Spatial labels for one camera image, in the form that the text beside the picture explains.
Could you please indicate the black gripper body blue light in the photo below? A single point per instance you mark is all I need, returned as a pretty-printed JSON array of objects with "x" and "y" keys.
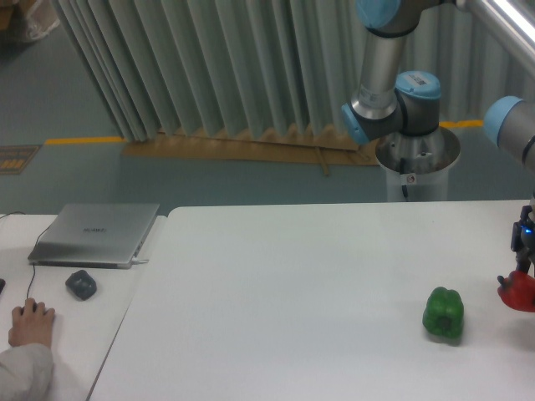
[{"x": 523, "y": 231}]

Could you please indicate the red bell pepper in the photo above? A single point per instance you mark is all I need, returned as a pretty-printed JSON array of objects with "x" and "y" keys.
[{"x": 517, "y": 291}]

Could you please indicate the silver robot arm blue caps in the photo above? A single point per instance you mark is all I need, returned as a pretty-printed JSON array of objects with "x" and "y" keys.
[{"x": 402, "y": 110}]

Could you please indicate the beige sleeved forearm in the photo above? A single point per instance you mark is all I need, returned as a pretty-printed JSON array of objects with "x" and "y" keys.
[{"x": 26, "y": 372}]

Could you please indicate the green bell pepper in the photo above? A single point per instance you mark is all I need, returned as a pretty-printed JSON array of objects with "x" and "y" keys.
[{"x": 444, "y": 313}]

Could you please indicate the dark grey pepper-shaped object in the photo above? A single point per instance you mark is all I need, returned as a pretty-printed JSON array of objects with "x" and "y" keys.
[{"x": 82, "y": 285}]

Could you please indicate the person's bare hand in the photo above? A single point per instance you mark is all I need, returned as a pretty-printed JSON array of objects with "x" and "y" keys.
[{"x": 32, "y": 327}]

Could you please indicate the brown cardboard sheet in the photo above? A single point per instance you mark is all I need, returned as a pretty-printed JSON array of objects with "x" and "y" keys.
[{"x": 329, "y": 147}]

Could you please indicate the pale green pleated curtain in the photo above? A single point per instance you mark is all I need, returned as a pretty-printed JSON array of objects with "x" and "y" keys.
[{"x": 235, "y": 65}]

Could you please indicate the silver closed laptop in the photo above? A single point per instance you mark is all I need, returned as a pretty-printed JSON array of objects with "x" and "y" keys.
[{"x": 95, "y": 235}]

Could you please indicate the black computer mouse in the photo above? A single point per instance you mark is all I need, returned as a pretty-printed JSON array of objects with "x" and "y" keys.
[{"x": 30, "y": 305}]

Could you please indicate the clear plastic bag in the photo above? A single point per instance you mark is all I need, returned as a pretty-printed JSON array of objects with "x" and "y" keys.
[{"x": 33, "y": 21}]

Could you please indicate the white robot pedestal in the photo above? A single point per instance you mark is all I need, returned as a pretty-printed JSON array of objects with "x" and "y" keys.
[{"x": 414, "y": 187}]

